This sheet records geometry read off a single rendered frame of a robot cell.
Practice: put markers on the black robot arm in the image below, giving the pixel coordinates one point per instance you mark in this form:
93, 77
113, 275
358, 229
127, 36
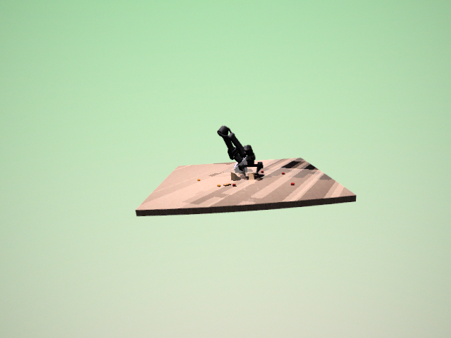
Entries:
239, 152

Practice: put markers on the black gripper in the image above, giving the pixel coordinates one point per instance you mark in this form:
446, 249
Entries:
259, 166

